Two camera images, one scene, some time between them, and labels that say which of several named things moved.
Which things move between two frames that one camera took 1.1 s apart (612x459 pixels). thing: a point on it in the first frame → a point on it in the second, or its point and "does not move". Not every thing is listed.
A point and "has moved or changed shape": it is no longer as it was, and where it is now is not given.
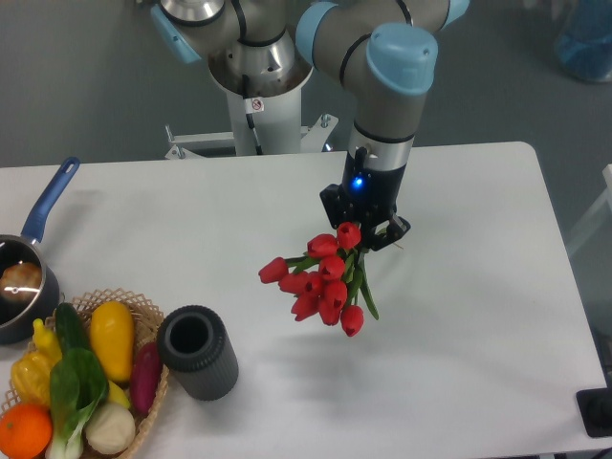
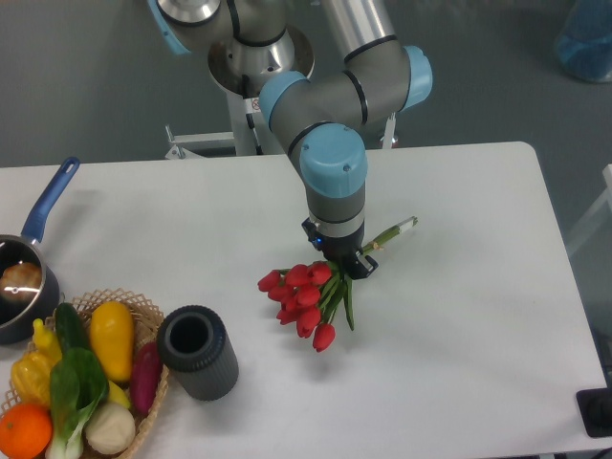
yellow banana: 118,396 does not move
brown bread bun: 21,282 does not move
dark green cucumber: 71,329 does not move
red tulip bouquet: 328,281 has moved or changed shape
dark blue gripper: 366,197 → 344,251
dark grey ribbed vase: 198,352 does not move
